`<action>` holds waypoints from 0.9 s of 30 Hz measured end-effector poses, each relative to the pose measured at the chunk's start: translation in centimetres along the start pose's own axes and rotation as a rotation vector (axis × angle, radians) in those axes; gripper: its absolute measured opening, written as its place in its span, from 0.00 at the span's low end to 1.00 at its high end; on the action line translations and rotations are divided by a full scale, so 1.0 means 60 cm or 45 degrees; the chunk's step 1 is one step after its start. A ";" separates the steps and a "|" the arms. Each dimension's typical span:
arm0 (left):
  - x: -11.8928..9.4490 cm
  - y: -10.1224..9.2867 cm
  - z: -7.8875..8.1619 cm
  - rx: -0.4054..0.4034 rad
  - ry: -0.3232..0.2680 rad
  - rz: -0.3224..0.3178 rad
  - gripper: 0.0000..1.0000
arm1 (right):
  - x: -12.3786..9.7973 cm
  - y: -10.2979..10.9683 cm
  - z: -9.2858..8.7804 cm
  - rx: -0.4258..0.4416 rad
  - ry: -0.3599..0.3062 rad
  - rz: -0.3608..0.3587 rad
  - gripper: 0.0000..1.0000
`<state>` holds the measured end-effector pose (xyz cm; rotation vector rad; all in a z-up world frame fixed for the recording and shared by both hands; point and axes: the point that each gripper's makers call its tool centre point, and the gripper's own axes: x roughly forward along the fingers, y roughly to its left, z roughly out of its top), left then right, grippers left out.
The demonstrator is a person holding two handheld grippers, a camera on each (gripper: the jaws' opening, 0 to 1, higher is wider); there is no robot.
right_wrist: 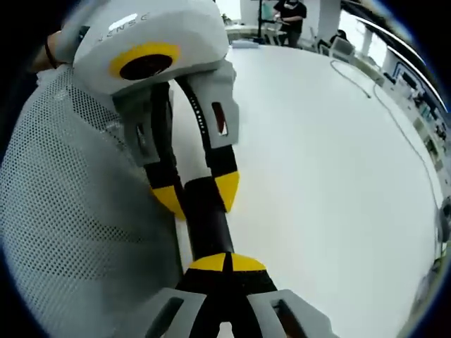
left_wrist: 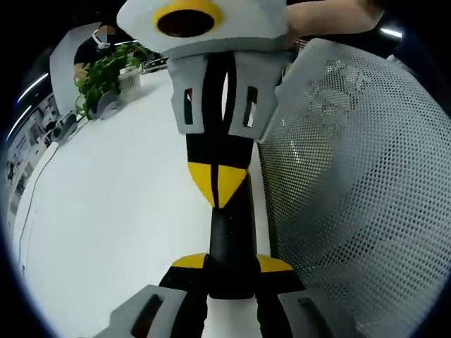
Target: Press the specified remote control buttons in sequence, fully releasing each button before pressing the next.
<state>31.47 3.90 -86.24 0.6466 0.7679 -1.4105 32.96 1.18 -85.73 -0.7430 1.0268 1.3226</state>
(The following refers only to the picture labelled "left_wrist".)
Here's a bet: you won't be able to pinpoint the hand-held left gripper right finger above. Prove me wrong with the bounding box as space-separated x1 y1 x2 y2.
253 253 341 338

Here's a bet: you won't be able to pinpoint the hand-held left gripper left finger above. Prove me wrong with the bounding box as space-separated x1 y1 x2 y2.
89 251 210 338

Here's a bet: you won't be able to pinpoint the white plant pot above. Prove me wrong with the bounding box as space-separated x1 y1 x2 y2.
118 68 143 101

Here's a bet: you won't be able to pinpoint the green potted plant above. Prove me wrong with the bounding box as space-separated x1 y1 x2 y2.
73 42 153 121

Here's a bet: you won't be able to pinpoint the grey round object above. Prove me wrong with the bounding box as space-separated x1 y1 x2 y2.
92 90 120 121

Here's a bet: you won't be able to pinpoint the black headphones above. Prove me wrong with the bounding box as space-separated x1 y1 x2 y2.
51 109 80 146

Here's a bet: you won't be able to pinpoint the white perforated mesh basket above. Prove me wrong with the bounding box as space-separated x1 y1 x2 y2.
259 37 451 338

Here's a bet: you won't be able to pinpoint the ceiling light strip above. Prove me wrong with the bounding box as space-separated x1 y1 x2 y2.
6 104 33 142
16 73 49 104

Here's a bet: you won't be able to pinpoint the blue wall display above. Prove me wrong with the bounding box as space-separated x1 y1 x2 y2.
4 93 60 213

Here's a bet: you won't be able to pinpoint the grey cable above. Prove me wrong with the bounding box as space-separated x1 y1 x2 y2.
19 139 64 273

